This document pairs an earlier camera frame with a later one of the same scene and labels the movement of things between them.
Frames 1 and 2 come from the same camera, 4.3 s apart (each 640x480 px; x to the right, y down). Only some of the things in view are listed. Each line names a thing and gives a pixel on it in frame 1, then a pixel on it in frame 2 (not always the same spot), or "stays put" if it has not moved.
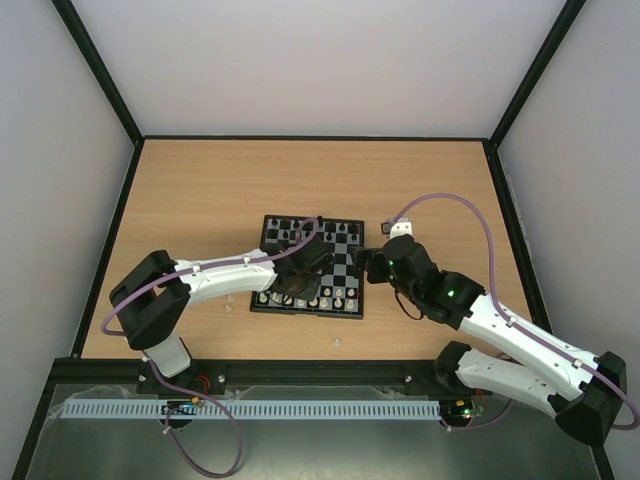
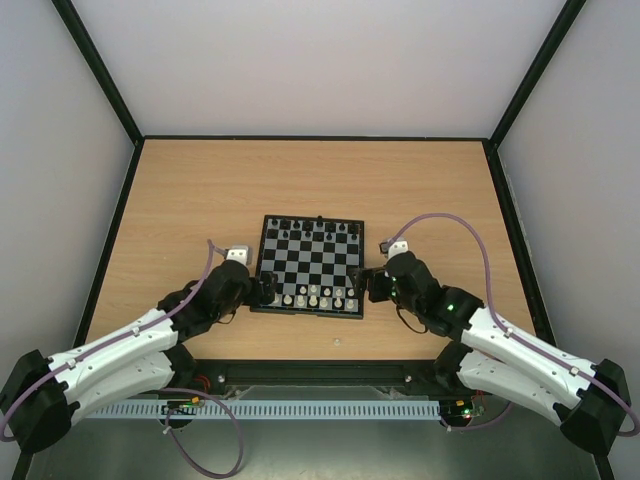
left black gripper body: [304, 291] to [250, 298]
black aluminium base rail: [96, 373] stays put
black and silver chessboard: [341, 293] stays put
